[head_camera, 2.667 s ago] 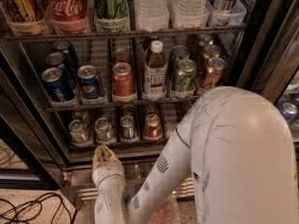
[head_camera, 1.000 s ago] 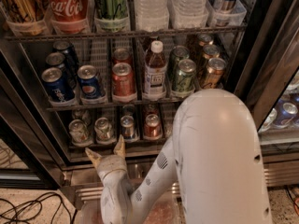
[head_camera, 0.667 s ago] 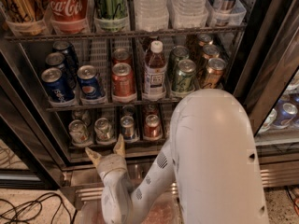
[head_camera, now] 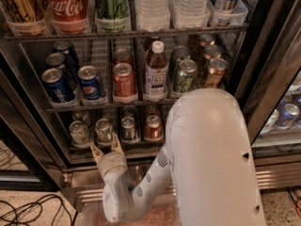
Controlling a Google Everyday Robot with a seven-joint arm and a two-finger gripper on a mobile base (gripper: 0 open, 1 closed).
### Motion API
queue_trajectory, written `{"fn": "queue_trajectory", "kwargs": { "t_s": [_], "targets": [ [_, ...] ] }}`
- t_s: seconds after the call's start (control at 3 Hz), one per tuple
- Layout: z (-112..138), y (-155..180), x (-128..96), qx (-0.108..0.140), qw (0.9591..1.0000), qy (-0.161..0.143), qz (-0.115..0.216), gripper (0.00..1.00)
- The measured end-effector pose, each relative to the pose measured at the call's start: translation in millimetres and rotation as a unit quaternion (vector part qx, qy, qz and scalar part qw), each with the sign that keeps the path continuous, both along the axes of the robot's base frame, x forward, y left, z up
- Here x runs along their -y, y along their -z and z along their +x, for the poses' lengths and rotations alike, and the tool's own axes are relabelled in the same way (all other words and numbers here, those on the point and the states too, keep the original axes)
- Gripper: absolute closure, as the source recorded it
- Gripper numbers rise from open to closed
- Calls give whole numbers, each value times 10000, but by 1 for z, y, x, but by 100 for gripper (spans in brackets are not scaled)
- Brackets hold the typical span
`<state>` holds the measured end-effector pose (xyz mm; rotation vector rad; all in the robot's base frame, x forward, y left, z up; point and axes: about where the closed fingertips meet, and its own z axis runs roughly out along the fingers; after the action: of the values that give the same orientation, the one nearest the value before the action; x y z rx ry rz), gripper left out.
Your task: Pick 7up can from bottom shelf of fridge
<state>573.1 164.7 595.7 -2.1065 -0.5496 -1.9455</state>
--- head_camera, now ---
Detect rear orange red can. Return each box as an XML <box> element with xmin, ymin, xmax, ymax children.
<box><xmin>113</xmin><ymin>48</ymin><xmax>134</xmax><ymax>65</ymax></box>

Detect left water bottle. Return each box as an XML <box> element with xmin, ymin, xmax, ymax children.
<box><xmin>135</xmin><ymin>0</ymin><xmax>170</xmax><ymax>32</ymax></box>

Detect tea bottle middle shelf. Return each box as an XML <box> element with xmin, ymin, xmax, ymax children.
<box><xmin>145</xmin><ymin>40</ymin><xmax>168</xmax><ymax>99</ymax></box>

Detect front gold can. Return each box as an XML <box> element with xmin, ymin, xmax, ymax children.
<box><xmin>201</xmin><ymin>58</ymin><xmax>228</xmax><ymax>89</ymax></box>

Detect middle wire shelf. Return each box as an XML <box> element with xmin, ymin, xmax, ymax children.
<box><xmin>48</xmin><ymin>94</ymin><xmax>176</xmax><ymax>112</ymax></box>

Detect steel fridge base grille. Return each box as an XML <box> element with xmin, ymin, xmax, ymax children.
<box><xmin>60</xmin><ymin>155</ymin><xmax>301</xmax><ymax>212</ymax></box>

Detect green white 7up can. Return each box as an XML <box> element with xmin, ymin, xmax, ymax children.
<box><xmin>95</xmin><ymin>119</ymin><xmax>112</xmax><ymax>142</ymax></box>

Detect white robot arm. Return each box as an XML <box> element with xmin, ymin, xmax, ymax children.
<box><xmin>92</xmin><ymin>89</ymin><xmax>266</xmax><ymax>226</ymax></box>

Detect gold can top shelf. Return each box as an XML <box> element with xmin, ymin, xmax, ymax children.
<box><xmin>1</xmin><ymin>0</ymin><xmax>47</xmax><ymax>36</ymax></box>

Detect middle gold can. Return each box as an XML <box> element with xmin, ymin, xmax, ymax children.
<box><xmin>199</xmin><ymin>44</ymin><xmax>222</xmax><ymax>69</ymax></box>

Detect rear left Pepsi can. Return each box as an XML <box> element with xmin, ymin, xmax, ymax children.
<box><xmin>53</xmin><ymin>41</ymin><xmax>80</xmax><ymax>71</ymax></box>

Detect rear red can bottom shelf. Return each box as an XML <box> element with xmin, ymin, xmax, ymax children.
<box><xmin>144</xmin><ymin>105</ymin><xmax>160</xmax><ymax>117</ymax></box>

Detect red can shelf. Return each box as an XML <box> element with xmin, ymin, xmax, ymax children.
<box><xmin>144</xmin><ymin>105</ymin><xmax>160</xmax><ymax>117</ymax></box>
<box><xmin>145</xmin><ymin>115</ymin><xmax>162</xmax><ymax>139</ymax></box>

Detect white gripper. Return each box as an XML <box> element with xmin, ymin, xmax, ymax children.
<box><xmin>90</xmin><ymin>133</ymin><xmax>128</xmax><ymax>177</ymax></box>

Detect orange red can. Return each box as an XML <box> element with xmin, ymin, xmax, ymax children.
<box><xmin>113</xmin><ymin>63</ymin><xmax>136</xmax><ymax>98</ymax></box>
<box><xmin>113</xmin><ymin>48</ymin><xmax>134</xmax><ymax>65</ymax></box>

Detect wire shelf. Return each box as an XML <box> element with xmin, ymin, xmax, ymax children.
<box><xmin>4</xmin><ymin>24</ymin><xmax>248</xmax><ymax>42</ymax></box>
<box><xmin>48</xmin><ymin>94</ymin><xmax>176</xmax><ymax>112</ymax></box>

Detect glass fridge door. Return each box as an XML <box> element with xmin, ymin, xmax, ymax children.
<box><xmin>233</xmin><ymin>0</ymin><xmax>301</xmax><ymax>168</ymax></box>

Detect blue can behind door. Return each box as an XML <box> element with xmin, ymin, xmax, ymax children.
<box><xmin>275</xmin><ymin>103</ymin><xmax>300</xmax><ymax>130</ymax></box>

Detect black floor cable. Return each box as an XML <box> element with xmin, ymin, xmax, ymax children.
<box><xmin>0</xmin><ymin>193</ymin><xmax>79</xmax><ymax>226</ymax></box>

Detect green can top shelf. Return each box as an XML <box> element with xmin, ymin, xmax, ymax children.
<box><xmin>95</xmin><ymin>0</ymin><xmax>129</xmax><ymax>32</ymax></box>

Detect right water bottle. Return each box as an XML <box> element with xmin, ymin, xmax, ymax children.
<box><xmin>170</xmin><ymin>0</ymin><xmax>209</xmax><ymax>29</ymax></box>

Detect front silver can bottom shelf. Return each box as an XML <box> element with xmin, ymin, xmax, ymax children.
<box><xmin>69</xmin><ymin>121</ymin><xmax>90</xmax><ymax>146</ymax></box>

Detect pepsi can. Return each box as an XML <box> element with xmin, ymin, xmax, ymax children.
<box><xmin>41</xmin><ymin>68</ymin><xmax>75</xmax><ymax>104</ymax></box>
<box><xmin>45</xmin><ymin>52</ymin><xmax>78</xmax><ymax>89</ymax></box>
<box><xmin>53</xmin><ymin>41</ymin><xmax>80</xmax><ymax>71</ymax></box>

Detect front blue silver can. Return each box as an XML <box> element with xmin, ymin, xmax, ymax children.
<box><xmin>121</xmin><ymin>117</ymin><xmax>136</xmax><ymax>140</ymax></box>

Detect rear gold can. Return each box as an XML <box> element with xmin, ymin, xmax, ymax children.
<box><xmin>192</xmin><ymin>34</ymin><xmax>215</xmax><ymax>54</ymax></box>

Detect rear green can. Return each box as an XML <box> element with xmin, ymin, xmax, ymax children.
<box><xmin>169</xmin><ymin>45</ymin><xmax>191</xmax><ymax>81</ymax></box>

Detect front orange red can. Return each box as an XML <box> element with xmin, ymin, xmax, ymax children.
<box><xmin>113</xmin><ymin>63</ymin><xmax>136</xmax><ymax>98</ymax></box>

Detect water bottle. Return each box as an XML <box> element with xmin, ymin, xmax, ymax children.
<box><xmin>170</xmin><ymin>0</ymin><xmax>209</xmax><ymax>29</ymax></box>
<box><xmin>135</xmin><ymin>0</ymin><xmax>170</xmax><ymax>32</ymax></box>

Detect top wire shelf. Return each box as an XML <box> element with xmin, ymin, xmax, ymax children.
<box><xmin>4</xmin><ymin>24</ymin><xmax>248</xmax><ymax>42</ymax></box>

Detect middle left Pepsi can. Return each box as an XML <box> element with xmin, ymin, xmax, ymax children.
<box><xmin>45</xmin><ymin>52</ymin><xmax>78</xmax><ymax>89</ymax></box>

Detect Coca-Cola can top shelf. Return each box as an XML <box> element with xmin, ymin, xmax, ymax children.
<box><xmin>49</xmin><ymin>0</ymin><xmax>88</xmax><ymax>34</ymax></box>

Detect front green can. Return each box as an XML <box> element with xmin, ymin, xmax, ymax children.
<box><xmin>173</xmin><ymin>59</ymin><xmax>198</xmax><ymax>93</ymax></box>

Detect front left Pepsi can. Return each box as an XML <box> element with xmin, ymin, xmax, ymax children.
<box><xmin>41</xmin><ymin>68</ymin><xmax>75</xmax><ymax>104</ymax></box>

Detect rear silver can bottom shelf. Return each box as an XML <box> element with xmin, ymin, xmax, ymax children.
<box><xmin>72</xmin><ymin>110</ymin><xmax>92</xmax><ymax>127</ymax></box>

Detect front red can bottom shelf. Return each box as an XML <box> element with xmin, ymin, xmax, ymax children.
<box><xmin>145</xmin><ymin>115</ymin><xmax>162</xmax><ymax>139</ymax></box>

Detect clear plastic bin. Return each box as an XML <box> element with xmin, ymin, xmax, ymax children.
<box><xmin>80</xmin><ymin>194</ymin><xmax>182</xmax><ymax>226</ymax></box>

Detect rear dark can bottom shelf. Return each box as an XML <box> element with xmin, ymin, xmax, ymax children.
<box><xmin>122</xmin><ymin>105</ymin><xmax>136</xmax><ymax>118</ymax></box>

